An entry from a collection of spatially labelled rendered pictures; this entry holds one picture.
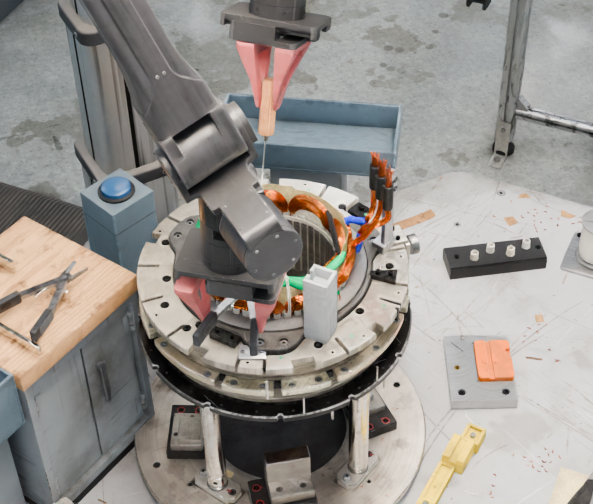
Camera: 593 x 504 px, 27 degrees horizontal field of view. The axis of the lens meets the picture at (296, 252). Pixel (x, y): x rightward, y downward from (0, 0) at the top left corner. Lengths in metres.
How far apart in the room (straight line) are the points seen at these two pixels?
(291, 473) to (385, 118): 0.52
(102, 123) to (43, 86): 1.87
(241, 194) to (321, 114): 0.67
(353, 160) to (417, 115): 1.81
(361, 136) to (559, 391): 0.45
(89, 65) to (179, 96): 0.70
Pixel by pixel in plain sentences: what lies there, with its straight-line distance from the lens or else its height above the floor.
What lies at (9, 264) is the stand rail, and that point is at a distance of 1.55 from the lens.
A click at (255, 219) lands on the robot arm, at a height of 1.38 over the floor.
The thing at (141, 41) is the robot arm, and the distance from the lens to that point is 1.07.
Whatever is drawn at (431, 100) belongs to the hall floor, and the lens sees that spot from 3.56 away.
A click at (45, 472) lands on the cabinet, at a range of 1.58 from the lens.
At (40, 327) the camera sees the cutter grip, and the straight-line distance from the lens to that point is 1.45.
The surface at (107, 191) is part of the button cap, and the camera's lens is 1.68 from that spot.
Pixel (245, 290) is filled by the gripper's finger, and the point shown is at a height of 1.25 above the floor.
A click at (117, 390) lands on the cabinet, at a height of 0.90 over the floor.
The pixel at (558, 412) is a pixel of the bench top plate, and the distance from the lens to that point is 1.76.
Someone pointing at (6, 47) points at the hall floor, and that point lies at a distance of 3.89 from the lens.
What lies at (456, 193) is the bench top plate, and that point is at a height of 0.78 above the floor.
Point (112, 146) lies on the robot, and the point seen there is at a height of 0.97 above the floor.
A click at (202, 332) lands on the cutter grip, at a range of 1.29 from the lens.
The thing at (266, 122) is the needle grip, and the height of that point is 1.31.
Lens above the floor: 2.12
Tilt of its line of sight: 44 degrees down
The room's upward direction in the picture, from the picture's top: 1 degrees counter-clockwise
